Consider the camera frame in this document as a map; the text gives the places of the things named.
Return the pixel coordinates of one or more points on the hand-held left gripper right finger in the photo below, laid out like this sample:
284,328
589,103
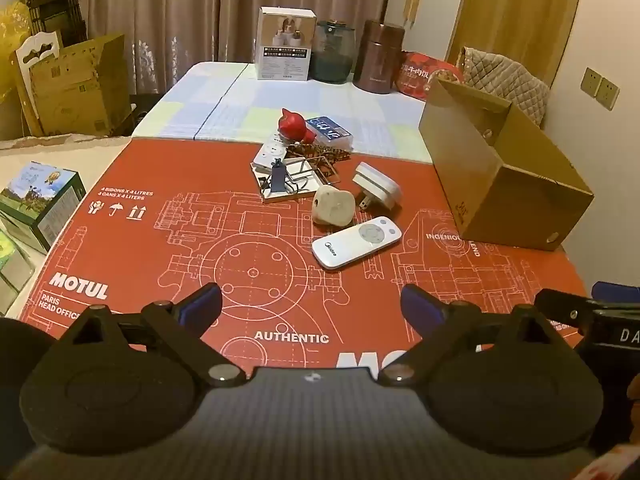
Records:
424,310

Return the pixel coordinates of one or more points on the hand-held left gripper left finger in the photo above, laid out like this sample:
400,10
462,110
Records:
200,306

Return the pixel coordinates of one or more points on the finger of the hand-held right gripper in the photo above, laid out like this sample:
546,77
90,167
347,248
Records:
562,306
617,291

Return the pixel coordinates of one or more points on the white remote control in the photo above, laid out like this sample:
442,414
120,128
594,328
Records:
357,242

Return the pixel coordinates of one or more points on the brown cardboard box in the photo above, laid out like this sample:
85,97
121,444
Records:
510,200

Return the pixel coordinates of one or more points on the white power adapter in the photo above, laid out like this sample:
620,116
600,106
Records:
379,185

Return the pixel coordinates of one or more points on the beige plug adapter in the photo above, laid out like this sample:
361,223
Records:
334,207

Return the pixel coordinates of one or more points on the blue binder clip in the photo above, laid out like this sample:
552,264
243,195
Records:
278,175

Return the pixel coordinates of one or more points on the white power strip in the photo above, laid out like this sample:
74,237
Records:
268,152

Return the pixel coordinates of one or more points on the tiger striped toy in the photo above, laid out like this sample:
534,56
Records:
320,151

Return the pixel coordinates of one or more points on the blue floss pick box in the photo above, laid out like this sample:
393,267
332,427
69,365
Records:
331,131

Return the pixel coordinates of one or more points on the red cat figurine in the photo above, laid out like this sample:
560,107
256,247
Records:
294,125

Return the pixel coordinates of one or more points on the red printed cardboard sheet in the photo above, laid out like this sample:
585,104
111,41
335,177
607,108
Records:
200,240

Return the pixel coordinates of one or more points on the green printed box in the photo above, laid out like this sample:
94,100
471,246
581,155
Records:
42,200

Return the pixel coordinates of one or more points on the green patterned box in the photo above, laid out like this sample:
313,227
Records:
12,270

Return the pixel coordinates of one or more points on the pastel checked mat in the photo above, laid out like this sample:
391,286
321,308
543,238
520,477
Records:
240,105

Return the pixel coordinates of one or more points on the quilted beige cushion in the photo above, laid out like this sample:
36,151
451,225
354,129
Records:
510,80

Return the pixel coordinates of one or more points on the red snack packet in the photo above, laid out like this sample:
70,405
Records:
422,77

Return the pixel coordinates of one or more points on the worn cardboard carton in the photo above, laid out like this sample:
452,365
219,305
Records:
80,90

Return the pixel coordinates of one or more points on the brown thermos canister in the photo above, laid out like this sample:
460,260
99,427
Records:
378,60

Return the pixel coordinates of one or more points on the dark glass jar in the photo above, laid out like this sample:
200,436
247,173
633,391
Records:
332,57

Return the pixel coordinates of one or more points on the white product box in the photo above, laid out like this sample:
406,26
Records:
285,45

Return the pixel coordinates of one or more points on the brown patterned curtain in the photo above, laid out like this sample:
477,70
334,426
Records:
200,10

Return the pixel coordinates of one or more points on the wooden door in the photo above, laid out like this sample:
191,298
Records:
520,10

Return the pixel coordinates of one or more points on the yellow plastic bag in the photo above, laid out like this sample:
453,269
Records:
12,45

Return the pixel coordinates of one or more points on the beige wall socket plate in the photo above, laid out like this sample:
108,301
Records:
608,94
591,82

